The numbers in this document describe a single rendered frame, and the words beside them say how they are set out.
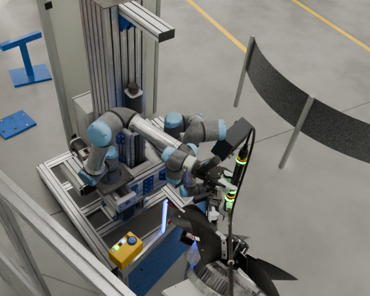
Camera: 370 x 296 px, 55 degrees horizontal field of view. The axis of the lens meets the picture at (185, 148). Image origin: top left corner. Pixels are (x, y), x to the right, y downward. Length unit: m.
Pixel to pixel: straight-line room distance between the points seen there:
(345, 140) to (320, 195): 0.71
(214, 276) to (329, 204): 2.25
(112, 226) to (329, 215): 2.06
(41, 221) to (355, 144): 2.94
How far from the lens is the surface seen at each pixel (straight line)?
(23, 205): 0.95
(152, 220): 3.05
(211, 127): 1.92
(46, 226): 0.91
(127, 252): 1.94
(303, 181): 3.91
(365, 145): 3.46
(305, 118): 3.47
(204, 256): 1.57
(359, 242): 3.72
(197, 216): 1.93
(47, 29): 2.79
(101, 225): 3.02
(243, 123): 2.39
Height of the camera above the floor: 2.80
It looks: 46 degrees down
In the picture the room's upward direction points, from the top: 7 degrees clockwise
